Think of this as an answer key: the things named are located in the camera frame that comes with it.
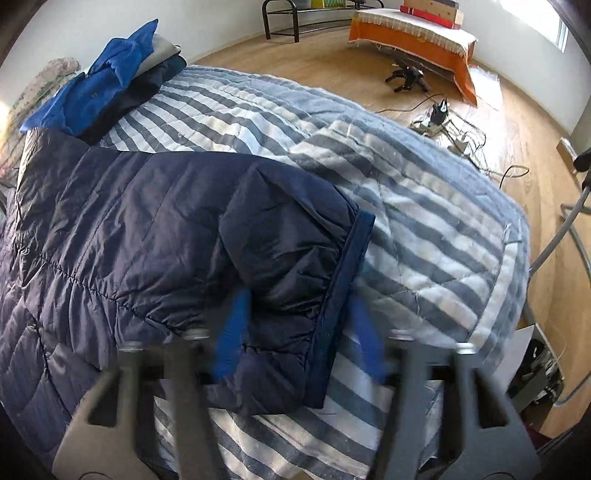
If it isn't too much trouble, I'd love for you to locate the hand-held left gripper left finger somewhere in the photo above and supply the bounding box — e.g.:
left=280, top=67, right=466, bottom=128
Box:
left=52, top=290, right=254, bottom=480

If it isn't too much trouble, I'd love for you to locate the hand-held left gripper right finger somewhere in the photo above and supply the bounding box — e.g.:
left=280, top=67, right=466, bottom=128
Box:
left=347, top=294, right=542, bottom=480

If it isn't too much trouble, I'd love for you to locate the navy puffer jacket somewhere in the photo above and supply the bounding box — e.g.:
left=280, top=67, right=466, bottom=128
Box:
left=0, top=127, right=377, bottom=462

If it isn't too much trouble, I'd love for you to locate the black metal clothes rack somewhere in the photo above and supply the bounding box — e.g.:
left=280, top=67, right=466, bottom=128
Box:
left=262, top=0, right=384, bottom=44

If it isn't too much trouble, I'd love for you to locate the blue white striped blanket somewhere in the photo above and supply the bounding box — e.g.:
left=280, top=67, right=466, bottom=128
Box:
left=92, top=65, right=532, bottom=480

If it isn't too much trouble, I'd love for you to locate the white power strip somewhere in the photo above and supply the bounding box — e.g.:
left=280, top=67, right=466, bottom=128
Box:
left=410, top=117, right=463, bottom=139

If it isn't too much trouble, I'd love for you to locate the dark navy folded garment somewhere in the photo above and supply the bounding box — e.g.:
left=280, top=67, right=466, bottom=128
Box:
left=78, top=55, right=188, bottom=144

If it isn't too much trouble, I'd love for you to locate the bright blue folded garment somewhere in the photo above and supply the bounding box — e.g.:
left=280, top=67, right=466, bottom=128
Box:
left=19, top=19, right=160, bottom=137

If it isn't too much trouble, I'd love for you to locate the grey folded garment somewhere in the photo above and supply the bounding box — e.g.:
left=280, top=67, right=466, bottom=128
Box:
left=139, top=34, right=182, bottom=77

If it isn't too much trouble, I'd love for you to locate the floral folded quilt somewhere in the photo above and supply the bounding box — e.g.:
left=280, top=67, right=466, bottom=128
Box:
left=0, top=58, right=84, bottom=185

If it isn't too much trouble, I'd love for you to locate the red flat box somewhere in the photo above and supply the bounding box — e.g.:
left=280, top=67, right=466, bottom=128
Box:
left=400, top=4, right=461, bottom=30

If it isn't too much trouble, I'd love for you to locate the brown cardboard box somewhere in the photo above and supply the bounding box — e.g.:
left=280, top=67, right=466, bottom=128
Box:
left=409, top=0, right=465, bottom=23

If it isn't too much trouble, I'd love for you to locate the black cable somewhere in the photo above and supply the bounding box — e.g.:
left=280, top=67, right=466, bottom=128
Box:
left=379, top=92, right=532, bottom=181

